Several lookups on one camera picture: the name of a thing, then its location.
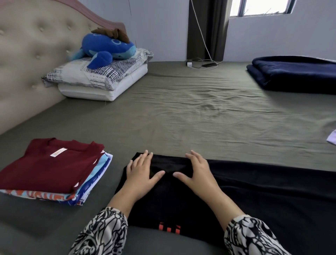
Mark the person's left hand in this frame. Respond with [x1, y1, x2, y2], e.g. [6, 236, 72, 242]
[126, 150, 166, 203]

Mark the person's right hand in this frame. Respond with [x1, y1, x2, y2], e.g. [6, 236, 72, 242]
[172, 150, 224, 201]

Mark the black garment with orange print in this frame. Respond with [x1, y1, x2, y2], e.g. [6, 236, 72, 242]
[115, 152, 336, 255]

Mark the person's right forearm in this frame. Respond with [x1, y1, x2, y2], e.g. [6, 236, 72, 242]
[203, 190, 292, 255]

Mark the person's left forearm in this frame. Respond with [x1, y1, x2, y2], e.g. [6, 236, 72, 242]
[68, 188, 138, 255]

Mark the light blue folded garment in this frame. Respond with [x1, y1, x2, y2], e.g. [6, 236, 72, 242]
[75, 151, 111, 196]

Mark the olive green bed sheet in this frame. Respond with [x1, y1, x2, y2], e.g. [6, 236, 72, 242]
[0, 61, 336, 255]

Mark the plain white pillow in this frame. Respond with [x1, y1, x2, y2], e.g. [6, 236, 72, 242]
[57, 63, 148, 102]

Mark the maroon folded shirt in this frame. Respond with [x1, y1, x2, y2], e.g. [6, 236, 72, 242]
[0, 138, 105, 195]

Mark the black white patterned pillow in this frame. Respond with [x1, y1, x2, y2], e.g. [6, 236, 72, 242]
[42, 48, 154, 91]

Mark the orange blue patterned folded garment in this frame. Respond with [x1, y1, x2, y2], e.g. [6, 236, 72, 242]
[0, 154, 113, 206]

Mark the blue plush toy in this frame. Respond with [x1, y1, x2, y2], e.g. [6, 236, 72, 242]
[70, 33, 137, 70]

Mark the brown plush toy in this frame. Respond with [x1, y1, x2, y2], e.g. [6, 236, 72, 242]
[91, 27, 131, 44]

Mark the white cloth piece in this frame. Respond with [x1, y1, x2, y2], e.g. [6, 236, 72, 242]
[326, 128, 336, 146]

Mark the navy blue folded blanket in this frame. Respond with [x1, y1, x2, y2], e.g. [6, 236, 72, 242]
[246, 55, 336, 95]

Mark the dark curtain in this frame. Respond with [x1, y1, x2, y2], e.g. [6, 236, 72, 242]
[186, 0, 233, 62]

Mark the beige tufted headboard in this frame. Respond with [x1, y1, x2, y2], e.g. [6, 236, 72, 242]
[0, 0, 127, 136]

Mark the white charging cable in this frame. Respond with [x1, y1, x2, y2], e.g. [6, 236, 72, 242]
[190, 0, 219, 70]

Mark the window with dark frame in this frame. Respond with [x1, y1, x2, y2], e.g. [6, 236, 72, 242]
[229, 0, 297, 18]

